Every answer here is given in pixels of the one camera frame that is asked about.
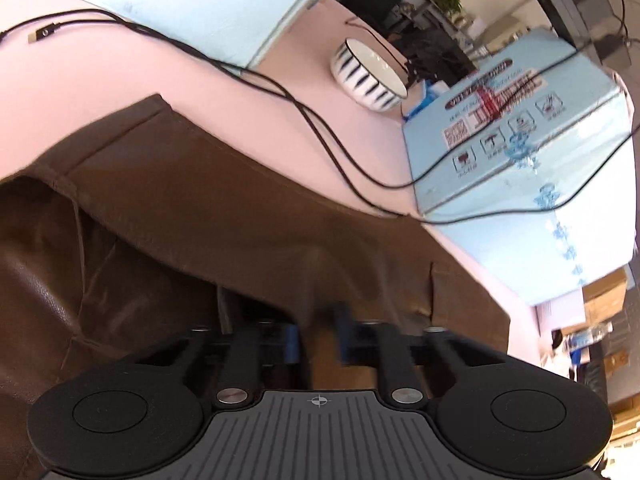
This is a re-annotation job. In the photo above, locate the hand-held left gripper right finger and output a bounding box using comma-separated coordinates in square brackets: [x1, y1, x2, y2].
[332, 304, 508, 408]

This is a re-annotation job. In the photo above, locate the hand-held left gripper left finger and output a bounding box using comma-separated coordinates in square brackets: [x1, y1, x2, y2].
[132, 320, 303, 408]

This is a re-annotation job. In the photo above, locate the brown leather garment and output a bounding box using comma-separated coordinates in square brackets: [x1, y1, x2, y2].
[0, 93, 511, 480]

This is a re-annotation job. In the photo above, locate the white flat board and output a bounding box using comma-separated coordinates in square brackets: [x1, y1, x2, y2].
[535, 285, 587, 332]

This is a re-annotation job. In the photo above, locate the clear water bottle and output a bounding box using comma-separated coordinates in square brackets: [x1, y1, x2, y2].
[565, 325, 614, 352]

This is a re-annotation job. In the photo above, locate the blue white packet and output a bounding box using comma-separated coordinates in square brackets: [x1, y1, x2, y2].
[401, 80, 451, 122]

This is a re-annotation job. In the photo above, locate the white bowl dark leaf pattern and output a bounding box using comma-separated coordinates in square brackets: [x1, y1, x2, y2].
[330, 38, 409, 111]

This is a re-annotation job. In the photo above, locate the brown cardboard box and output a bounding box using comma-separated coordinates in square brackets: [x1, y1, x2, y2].
[581, 266, 631, 302]
[585, 297, 627, 322]

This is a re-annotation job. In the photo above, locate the light blue carton red label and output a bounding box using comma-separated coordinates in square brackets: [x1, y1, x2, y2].
[401, 27, 640, 307]

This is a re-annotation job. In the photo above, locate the light blue carton white label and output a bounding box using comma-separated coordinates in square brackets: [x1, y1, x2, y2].
[15, 0, 346, 68]

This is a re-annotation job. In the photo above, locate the black usb cable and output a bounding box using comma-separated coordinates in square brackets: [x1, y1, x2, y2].
[0, 9, 640, 226]
[25, 9, 628, 191]

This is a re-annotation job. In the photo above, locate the thin black cable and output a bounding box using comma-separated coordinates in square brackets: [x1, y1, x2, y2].
[345, 16, 417, 78]

